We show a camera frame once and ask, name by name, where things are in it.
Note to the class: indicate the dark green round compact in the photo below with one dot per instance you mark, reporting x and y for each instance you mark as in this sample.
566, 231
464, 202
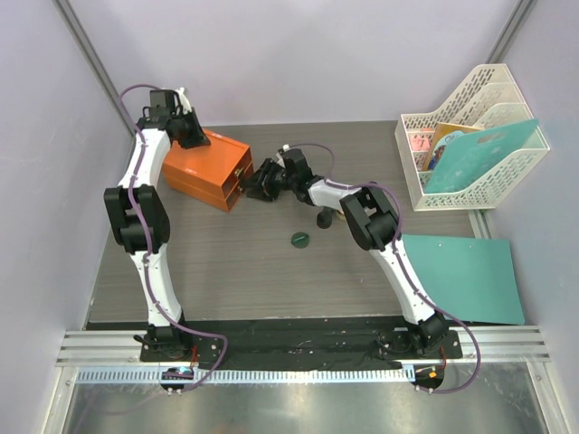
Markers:
324, 219

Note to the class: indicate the orange drawer organizer box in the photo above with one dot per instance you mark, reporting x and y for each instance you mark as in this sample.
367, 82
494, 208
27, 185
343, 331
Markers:
205, 172

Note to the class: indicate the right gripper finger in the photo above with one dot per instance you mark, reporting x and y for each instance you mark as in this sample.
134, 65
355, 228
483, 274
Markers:
262, 174
257, 192

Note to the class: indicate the clear drawer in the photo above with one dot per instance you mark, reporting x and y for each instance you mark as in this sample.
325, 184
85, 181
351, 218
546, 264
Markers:
242, 171
237, 193

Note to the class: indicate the white slotted cable duct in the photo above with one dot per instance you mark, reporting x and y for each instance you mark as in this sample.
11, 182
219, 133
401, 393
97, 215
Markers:
165, 375

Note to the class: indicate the teal plastic folder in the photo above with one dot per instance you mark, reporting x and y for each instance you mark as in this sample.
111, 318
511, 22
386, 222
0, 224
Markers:
468, 158

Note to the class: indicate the white mesh file holder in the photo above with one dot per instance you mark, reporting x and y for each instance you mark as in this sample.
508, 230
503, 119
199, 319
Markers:
488, 97

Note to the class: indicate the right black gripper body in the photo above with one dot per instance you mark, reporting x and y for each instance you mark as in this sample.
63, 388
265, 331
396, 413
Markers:
283, 181

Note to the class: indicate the pink booklet in holder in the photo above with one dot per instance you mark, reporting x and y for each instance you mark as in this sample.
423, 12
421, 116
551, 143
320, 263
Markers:
421, 148

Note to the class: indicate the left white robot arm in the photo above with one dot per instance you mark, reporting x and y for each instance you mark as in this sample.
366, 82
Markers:
139, 221

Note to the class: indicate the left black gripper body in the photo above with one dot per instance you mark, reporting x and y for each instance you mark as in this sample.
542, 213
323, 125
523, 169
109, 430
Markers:
197, 134

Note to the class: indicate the yellow book in holder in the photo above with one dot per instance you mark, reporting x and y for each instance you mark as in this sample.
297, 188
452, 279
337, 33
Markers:
443, 134

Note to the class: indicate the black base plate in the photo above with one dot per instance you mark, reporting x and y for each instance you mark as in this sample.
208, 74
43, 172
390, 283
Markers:
306, 344

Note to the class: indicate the teal clipboard on table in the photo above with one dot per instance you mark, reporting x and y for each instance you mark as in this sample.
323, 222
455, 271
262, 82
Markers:
471, 278

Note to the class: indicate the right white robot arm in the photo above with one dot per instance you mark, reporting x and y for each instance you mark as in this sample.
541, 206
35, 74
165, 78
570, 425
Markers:
375, 226

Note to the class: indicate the green puff with strap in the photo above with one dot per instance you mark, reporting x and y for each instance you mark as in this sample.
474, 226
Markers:
300, 240

